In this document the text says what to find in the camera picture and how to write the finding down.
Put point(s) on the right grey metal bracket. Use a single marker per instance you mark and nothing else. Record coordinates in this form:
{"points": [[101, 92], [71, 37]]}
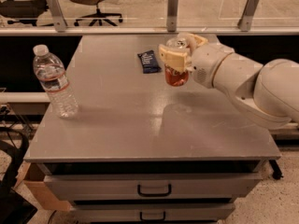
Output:
{"points": [[246, 19]]}

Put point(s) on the brown cardboard box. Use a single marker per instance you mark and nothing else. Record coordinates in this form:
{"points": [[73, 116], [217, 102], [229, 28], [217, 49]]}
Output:
{"points": [[33, 178]]}

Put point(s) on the middle grey metal bracket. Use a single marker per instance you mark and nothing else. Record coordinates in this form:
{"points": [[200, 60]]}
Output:
{"points": [[172, 15]]}

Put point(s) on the lower grey drawer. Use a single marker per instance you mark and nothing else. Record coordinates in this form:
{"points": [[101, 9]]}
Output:
{"points": [[154, 212]]}

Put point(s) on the grey drawer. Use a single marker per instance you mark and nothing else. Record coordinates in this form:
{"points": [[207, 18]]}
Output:
{"points": [[154, 212], [124, 187]]}

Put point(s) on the clear plastic water bottle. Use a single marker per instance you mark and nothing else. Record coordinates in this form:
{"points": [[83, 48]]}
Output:
{"points": [[50, 72]]}

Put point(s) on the dark blue snack bar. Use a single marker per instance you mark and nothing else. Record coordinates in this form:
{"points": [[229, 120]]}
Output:
{"points": [[149, 62]]}

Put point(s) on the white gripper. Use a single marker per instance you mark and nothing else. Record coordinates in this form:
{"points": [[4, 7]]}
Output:
{"points": [[207, 62]]}

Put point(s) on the black upper drawer handle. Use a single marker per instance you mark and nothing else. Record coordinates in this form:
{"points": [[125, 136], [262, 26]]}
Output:
{"points": [[154, 192]]}

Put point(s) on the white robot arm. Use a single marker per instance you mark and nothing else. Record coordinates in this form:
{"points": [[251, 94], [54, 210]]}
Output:
{"points": [[264, 93]]}

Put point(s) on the red coke can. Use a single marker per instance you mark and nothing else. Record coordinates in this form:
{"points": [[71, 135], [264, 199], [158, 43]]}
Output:
{"points": [[173, 77]]}

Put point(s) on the black drawer handle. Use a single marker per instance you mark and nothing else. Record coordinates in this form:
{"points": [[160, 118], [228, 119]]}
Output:
{"points": [[154, 192], [152, 217]]}

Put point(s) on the dark office chair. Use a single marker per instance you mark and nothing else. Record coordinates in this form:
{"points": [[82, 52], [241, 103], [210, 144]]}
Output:
{"points": [[23, 11]]}

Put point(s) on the black lower drawer handle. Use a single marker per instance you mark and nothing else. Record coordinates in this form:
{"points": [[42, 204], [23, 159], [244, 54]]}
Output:
{"points": [[152, 217]]}

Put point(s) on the grey metal bracket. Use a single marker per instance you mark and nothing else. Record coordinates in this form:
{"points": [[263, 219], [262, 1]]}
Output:
{"points": [[57, 15], [246, 19], [172, 15]]}

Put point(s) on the upper grey drawer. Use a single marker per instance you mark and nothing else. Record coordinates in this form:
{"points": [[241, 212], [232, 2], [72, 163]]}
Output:
{"points": [[124, 187]]}

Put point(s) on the left grey metal bracket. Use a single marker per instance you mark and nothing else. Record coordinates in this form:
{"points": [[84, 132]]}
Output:
{"points": [[57, 15]]}

